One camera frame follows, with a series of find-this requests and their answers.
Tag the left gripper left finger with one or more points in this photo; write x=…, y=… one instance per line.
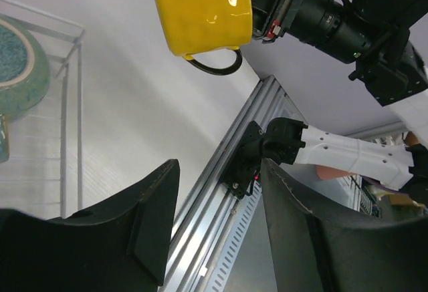
x=119, y=244

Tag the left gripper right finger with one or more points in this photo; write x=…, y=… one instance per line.
x=318, y=244

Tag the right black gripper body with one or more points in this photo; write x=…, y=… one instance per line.
x=272, y=18

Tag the yellow enamel mug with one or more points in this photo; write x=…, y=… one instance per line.
x=199, y=26

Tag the teal speckled ceramic mug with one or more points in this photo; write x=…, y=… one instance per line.
x=25, y=75

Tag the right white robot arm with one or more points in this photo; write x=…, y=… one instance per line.
x=374, y=36

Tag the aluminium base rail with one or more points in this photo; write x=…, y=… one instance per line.
x=204, y=217

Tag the perforated cable duct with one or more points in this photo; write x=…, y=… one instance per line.
x=240, y=221

